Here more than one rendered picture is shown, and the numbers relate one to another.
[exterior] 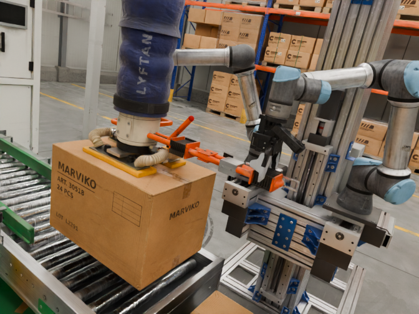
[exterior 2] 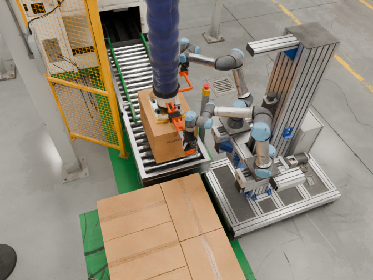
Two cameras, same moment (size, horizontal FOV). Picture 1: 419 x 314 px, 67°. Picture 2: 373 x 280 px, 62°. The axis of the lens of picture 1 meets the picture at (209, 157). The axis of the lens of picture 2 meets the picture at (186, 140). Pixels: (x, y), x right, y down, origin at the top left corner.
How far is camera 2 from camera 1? 1.89 m
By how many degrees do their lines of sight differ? 45
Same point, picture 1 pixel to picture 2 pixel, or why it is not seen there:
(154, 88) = (164, 88)
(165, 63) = (167, 79)
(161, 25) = (162, 65)
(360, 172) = not seen: hidden behind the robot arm
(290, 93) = (188, 124)
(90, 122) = (216, 12)
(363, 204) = not seen: hidden behind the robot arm
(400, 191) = (258, 173)
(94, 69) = not seen: outside the picture
